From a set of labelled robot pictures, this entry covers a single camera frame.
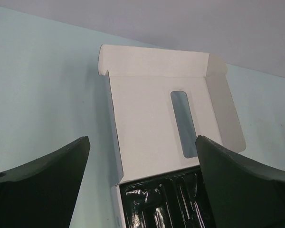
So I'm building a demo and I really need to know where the black plastic tray insert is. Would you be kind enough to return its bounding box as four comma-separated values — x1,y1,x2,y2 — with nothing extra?
120,166,216,228

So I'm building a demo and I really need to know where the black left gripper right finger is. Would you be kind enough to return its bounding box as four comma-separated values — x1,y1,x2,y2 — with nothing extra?
195,135,285,228

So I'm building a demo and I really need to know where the white cardboard box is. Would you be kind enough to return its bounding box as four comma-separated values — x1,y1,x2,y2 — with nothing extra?
98,45,246,228

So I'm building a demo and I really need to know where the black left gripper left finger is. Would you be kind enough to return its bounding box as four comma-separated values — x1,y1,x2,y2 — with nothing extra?
0,136,90,228

